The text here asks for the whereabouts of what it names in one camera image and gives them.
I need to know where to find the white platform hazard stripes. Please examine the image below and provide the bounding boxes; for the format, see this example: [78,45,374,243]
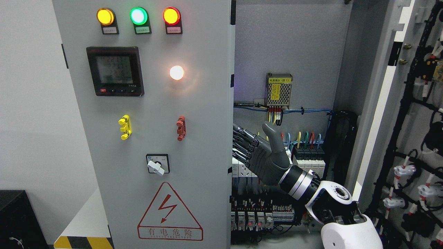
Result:
[54,188,114,249]

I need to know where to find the grey cabinet door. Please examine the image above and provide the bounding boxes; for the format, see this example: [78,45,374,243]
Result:
[327,0,443,249]
[53,0,235,249]

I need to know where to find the grey robot hand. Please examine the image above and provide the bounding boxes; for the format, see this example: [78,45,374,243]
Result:
[232,122,290,185]

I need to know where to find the white din rail sockets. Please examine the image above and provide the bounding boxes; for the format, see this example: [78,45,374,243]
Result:
[232,158,257,178]

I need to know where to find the red terminal post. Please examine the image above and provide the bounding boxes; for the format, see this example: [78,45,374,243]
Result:
[176,116,187,141]

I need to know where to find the red indicator lamp left door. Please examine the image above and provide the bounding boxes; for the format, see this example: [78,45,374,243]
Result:
[163,7,183,34]

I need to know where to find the metal mesh power supply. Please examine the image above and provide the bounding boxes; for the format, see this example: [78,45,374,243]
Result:
[265,73,293,107]

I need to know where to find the black spiral cable loom right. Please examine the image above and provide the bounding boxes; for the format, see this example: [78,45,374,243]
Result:
[322,111,376,222]

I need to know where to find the black digital power meter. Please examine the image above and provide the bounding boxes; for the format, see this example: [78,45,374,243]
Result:
[87,47,144,97]

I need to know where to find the white indicator lamp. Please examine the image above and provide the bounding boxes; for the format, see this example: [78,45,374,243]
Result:
[169,66,184,81]

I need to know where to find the green indicator lamp left door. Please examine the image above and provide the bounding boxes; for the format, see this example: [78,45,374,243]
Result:
[130,7,152,34]

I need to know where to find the red electric hazard sticker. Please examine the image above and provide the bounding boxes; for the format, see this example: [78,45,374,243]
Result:
[137,182,204,241]

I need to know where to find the black box on floor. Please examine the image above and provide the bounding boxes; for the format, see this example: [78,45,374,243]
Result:
[0,190,48,249]

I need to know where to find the white rotary selector switch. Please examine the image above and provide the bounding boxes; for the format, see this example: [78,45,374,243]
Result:
[146,154,170,176]

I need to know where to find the yellow terminal post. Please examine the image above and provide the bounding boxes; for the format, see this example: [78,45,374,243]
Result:
[118,114,132,140]

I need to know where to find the yellow indicator lamp left door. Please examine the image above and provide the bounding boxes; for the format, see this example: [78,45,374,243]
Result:
[96,8,119,35]

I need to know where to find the row of relay modules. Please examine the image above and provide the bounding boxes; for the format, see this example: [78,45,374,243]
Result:
[230,205,295,231]

